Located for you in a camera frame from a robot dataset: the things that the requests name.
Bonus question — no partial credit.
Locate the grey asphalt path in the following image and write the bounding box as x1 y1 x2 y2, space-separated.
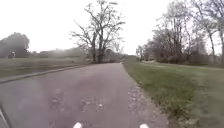
0 62 171 128

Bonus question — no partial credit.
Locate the bare tree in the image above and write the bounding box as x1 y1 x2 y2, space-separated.
69 0 127 64

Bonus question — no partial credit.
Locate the distant hedge line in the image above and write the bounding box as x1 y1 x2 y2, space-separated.
29 47 92 61

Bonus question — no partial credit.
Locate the grass verge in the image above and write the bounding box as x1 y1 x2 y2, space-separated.
121 59 224 128

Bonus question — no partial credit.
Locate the grey side path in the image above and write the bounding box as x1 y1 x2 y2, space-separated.
0 64 84 84

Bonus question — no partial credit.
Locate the grass field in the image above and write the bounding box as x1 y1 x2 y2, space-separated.
0 57 92 80

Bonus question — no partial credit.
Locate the row of bare trees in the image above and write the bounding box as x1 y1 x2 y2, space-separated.
135 0 224 66

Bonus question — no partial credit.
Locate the dark leafy tree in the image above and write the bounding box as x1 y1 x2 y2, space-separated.
0 31 31 60

